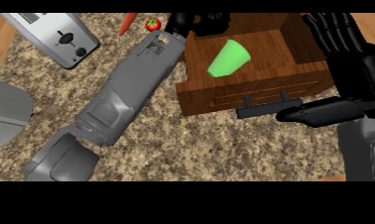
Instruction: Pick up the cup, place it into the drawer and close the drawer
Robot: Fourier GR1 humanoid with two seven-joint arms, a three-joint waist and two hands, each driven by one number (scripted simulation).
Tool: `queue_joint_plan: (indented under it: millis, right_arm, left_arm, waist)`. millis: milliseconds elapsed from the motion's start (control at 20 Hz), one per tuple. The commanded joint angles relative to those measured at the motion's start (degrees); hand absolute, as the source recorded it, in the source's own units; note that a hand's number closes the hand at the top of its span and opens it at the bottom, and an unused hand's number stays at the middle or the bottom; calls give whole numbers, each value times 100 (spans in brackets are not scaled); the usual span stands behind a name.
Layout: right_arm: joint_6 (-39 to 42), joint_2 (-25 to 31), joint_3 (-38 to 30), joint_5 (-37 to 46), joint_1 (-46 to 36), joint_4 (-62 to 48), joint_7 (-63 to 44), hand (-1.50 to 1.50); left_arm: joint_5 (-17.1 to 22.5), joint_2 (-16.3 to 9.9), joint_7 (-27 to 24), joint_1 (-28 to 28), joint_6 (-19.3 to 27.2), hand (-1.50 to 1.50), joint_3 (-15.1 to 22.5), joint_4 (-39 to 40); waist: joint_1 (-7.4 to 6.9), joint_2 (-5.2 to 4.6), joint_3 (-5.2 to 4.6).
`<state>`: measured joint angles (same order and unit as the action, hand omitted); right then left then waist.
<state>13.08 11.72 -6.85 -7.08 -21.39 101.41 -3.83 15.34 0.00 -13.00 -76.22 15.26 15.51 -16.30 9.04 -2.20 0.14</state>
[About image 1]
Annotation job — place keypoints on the green plastic cup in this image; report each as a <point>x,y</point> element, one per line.
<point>230,58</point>

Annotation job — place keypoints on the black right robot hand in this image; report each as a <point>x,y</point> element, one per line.
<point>349,66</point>

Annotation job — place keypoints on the brown wooden drawer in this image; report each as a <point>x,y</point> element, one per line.
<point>255,94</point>
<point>266,56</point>

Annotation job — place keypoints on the orange carrot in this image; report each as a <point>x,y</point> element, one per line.
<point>128,23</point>

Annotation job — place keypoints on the silver toaster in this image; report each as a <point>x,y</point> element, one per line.
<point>58,38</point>

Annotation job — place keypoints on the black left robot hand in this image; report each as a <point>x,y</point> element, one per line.
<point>203,21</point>

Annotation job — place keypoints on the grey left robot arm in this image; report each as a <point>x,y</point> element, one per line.
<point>132,79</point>

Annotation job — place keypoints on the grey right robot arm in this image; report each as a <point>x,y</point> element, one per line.
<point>359,152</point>

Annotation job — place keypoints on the brown wooden drawer front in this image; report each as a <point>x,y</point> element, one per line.
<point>255,94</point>

